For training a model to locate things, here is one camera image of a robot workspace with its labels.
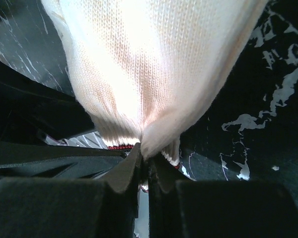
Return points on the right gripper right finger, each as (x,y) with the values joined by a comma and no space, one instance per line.
(182,208)

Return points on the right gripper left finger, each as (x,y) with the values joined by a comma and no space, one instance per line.
(95,196)

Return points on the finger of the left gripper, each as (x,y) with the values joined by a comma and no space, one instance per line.
(46,133)

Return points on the cream glove red cuff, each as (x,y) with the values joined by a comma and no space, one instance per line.
(147,70)

